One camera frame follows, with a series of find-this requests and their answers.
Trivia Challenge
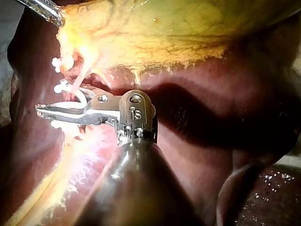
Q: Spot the right arm instrument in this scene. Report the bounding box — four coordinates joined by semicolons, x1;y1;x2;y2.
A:
90;89;159;147

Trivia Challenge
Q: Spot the right arm instrument jaw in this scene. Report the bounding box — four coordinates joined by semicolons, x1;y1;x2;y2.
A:
79;88;96;100
35;103;104;126

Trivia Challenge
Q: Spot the left arm instrument jaw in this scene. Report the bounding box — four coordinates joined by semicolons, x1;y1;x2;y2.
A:
14;0;65;27

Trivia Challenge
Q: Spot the white clip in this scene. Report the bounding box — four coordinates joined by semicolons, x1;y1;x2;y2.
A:
51;57;74;73
50;119;79;133
52;91;89;112
54;79;72;94

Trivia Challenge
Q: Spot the gallbladder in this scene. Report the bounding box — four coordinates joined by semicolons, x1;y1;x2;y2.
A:
55;0;301;80

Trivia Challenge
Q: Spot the thin tube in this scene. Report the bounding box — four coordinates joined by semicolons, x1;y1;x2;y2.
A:
70;53;89;97

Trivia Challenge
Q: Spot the dark red liver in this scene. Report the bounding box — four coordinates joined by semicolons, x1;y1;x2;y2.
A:
0;0;301;226

